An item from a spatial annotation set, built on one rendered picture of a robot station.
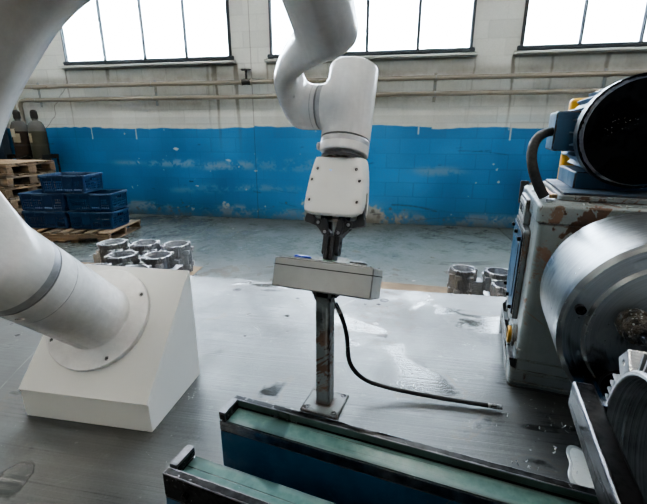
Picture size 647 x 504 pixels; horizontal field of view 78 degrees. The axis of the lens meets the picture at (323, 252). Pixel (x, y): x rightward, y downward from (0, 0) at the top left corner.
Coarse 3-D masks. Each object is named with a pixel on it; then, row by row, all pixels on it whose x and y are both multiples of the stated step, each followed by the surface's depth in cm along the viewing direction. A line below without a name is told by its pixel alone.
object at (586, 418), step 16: (576, 384) 40; (576, 400) 39; (592, 400) 38; (576, 416) 38; (592, 416) 36; (592, 432) 34; (608, 432) 34; (592, 448) 33; (608, 448) 32; (592, 464) 33; (608, 464) 31; (624, 464) 31; (592, 480) 32; (608, 480) 29; (624, 480) 29; (608, 496) 29; (624, 496) 28; (640, 496) 28
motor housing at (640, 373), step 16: (640, 368) 33; (624, 384) 36; (640, 384) 35; (608, 400) 38; (624, 400) 37; (640, 400) 37; (608, 416) 38; (624, 416) 38; (640, 416) 37; (624, 432) 38; (640, 432) 38; (624, 448) 38; (640, 448) 38; (640, 464) 37; (640, 480) 37
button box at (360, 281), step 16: (288, 272) 65; (304, 272) 64; (320, 272) 64; (336, 272) 63; (352, 272) 62; (368, 272) 61; (304, 288) 64; (320, 288) 63; (336, 288) 62; (352, 288) 62; (368, 288) 61
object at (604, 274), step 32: (608, 224) 56; (640, 224) 52; (576, 256) 54; (608, 256) 48; (640, 256) 45; (544, 288) 62; (576, 288) 49; (608, 288) 47; (640, 288) 46; (576, 320) 49; (608, 320) 48; (640, 320) 44; (576, 352) 50; (608, 352) 49; (608, 384) 49
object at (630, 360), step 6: (624, 354) 36; (630, 354) 35; (636, 354) 35; (642, 354) 34; (624, 360) 36; (630, 360) 34; (636, 360) 34; (624, 366) 35; (630, 366) 34; (636, 366) 34; (624, 372) 35
